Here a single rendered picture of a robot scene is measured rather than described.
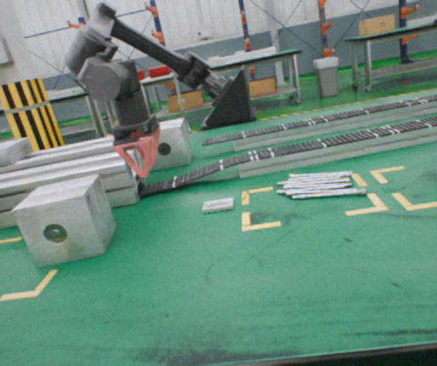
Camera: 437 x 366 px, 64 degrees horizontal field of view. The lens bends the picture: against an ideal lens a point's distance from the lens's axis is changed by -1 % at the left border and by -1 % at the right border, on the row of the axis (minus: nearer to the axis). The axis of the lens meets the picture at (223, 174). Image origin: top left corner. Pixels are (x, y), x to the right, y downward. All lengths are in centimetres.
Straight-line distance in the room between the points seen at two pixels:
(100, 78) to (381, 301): 48
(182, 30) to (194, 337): 819
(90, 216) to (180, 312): 21
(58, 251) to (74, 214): 6
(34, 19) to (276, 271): 933
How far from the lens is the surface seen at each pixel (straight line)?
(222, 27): 834
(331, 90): 577
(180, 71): 125
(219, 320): 37
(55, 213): 53
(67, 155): 90
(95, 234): 53
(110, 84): 58
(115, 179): 67
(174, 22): 847
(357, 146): 72
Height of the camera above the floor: 102
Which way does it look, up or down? 20 degrees down
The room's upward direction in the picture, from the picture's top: 12 degrees counter-clockwise
